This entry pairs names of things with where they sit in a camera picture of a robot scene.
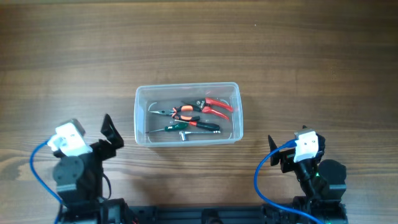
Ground red handled snips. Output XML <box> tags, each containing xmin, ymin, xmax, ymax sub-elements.
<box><xmin>180</xmin><ymin>97</ymin><xmax>234</xmax><ymax>122</ymax></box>

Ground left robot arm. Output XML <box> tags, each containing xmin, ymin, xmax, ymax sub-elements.
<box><xmin>48</xmin><ymin>114</ymin><xmax>139</xmax><ymax>223</ymax></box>

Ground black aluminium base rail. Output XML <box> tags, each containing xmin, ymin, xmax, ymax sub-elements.
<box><xmin>72</xmin><ymin>203</ymin><xmax>348</xmax><ymax>224</ymax></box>

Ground green handled screwdriver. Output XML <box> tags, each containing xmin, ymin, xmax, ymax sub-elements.
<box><xmin>146</xmin><ymin>123</ymin><xmax>188</xmax><ymax>134</ymax></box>

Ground small silver wrench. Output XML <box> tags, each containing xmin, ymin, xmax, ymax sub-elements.
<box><xmin>179</xmin><ymin>131</ymin><xmax>221</xmax><ymax>141</ymax></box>

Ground clear plastic container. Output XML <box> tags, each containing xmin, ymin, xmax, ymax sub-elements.
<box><xmin>134</xmin><ymin>82</ymin><xmax>244</xmax><ymax>147</ymax></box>

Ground left blue cable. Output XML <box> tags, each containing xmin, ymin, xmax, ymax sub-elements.
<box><xmin>29</xmin><ymin>139</ymin><xmax>65</xmax><ymax>224</ymax></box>

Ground orange black needle-nose pliers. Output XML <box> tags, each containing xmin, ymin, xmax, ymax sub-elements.
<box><xmin>149</xmin><ymin>105</ymin><xmax>201</xmax><ymax>121</ymax></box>

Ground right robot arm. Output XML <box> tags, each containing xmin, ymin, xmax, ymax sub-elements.
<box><xmin>271</xmin><ymin>134</ymin><xmax>348</xmax><ymax>224</ymax></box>

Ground red black screwdriver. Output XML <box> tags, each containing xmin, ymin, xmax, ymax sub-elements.
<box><xmin>176</xmin><ymin>119</ymin><xmax>220</xmax><ymax>131</ymax></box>

